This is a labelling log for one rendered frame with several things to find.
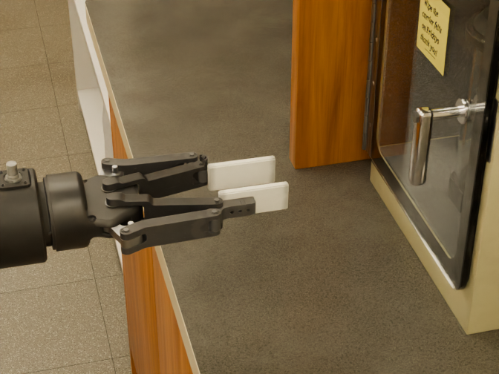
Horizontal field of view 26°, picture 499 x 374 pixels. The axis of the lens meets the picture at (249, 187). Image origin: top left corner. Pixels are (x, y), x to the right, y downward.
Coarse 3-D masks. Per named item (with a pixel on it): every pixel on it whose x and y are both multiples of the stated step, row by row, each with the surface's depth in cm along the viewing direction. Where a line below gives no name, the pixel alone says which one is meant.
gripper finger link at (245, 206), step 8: (224, 200) 105; (232, 200) 105; (240, 200) 105; (248, 200) 105; (224, 208) 104; (232, 208) 104; (240, 208) 105; (248, 208) 105; (224, 216) 105; (232, 216) 105; (240, 216) 105; (216, 224) 103
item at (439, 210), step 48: (384, 0) 127; (480, 0) 102; (384, 48) 130; (480, 48) 103; (384, 96) 132; (432, 96) 117; (480, 96) 105; (384, 144) 134; (432, 144) 119; (480, 144) 107; (432, 192) 121; (432, 240) 123
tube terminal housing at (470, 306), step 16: (496, 96) 104; (496, 128) 105; (496, 144) 106; (496, 160) 107; (496, 176) 108; (384, 192) 141; (496, 192) 110; (400, 208) 135; (480, 208) 112; (496, 208) 111; (400, 224) 136; (480, 224) 112; (496, 224) 112; (416, 240) 131; (480, 240) 113; (496, 240) 113; (480, 256) 114; (496, 256) 114; (432, 272) 128; (480, 272) 115; (496, 272) 116; (448, 288) 123; (480, 288) 117; (496, 288) 117; (448, 304) 124; (464, 304) 119; (480, 304) 118; (496, 304) 119; (464, 320) 120; (480, 320) 119; (496, 320) 120
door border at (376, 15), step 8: (376, 0) 130; (376, 8) 130; (376, 16) 130; (376, 24) 131; (376, 32) 131; (376, 40) 132; (368, 48) 134; (376, 48) 132; (368, 56) 134; (376, 56) 132; (376, 64) 133; (376, 72) 133; (368, 80) 136; (496, 80) 103; (368, 88) 137; (368, 96) 137; (368, 112) 138; (368, 120) 139; (368, 128) 139; (368, 136) 140; (488, 136) 106; (368, 144) 140; (368, 152) 141
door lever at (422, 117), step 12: (420, 108) 108; (444, 108) 109; (456, 108) 109; (420, 120) 108; (432, 120) 108; (420, 132) 109; (420, 144) 110; (420, 156) 110; (420, 168) 111; (420, 180) 112
